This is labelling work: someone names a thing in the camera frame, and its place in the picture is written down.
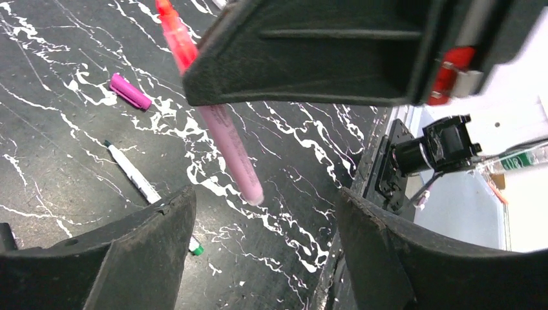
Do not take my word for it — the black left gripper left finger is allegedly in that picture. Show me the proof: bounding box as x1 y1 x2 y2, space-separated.
1 186 196 309

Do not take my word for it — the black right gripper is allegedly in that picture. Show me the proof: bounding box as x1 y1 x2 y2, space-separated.
417 1 547 105

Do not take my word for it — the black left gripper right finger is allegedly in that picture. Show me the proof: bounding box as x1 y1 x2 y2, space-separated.
336 188 547 309

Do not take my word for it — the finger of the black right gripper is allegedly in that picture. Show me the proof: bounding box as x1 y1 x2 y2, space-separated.
182 1 445 107

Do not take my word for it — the pink white pen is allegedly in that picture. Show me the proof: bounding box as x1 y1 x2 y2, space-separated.
156 0 264 206

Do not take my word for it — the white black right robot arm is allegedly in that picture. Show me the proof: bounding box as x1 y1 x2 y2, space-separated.
182 1 547 214

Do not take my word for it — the white green pen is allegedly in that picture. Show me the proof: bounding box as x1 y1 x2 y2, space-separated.
103 140 204 256

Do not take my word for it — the purple pen cap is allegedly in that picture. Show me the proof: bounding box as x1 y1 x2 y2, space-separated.
109 73 152 110

